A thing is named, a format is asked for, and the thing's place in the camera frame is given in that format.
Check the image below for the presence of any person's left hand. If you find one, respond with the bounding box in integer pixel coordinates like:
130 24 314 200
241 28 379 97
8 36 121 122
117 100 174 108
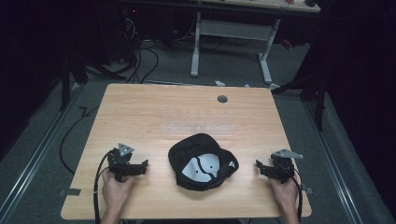
101 169 136 217

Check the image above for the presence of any bundle of black cables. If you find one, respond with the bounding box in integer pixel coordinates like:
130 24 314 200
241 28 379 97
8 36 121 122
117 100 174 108
122 12 160 85

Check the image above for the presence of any metal floor rail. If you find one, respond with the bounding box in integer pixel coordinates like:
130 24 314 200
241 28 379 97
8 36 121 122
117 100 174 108
304 98 364 224
0 83 82 220

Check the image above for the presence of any person's right hand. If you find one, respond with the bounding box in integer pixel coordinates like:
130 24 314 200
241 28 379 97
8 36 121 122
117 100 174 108
268 176 301 216

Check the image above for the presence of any white metal desk frame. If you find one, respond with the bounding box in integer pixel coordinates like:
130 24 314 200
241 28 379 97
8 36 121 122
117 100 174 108
190 11 282 86

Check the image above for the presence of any right hand-held gripper black cable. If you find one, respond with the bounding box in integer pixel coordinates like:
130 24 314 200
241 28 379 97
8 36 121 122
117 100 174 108
291 173 304 224

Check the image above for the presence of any black baseball cap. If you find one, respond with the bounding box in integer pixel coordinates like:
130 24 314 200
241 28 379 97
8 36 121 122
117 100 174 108
167 133 240 192

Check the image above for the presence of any left hand-held gripper black cable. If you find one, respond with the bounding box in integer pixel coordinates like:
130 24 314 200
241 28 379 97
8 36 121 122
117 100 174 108
92 148 116 224

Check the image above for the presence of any black metal stand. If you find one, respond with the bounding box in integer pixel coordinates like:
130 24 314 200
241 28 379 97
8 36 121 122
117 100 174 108
58 55 90 113
270 71 329 133

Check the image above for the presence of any long black floor cable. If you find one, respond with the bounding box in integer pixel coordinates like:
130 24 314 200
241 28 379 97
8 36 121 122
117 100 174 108
59 105 101 175

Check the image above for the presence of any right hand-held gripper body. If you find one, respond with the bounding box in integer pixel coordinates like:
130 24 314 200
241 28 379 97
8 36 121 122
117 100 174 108
269 148 304 184

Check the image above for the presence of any hand-held gripper black cable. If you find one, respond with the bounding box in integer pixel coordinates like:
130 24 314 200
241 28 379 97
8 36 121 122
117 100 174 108
291 173 304 224
92 148 116 224

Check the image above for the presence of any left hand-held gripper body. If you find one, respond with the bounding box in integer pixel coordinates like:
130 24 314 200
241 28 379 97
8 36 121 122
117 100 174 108
106 142 142 183

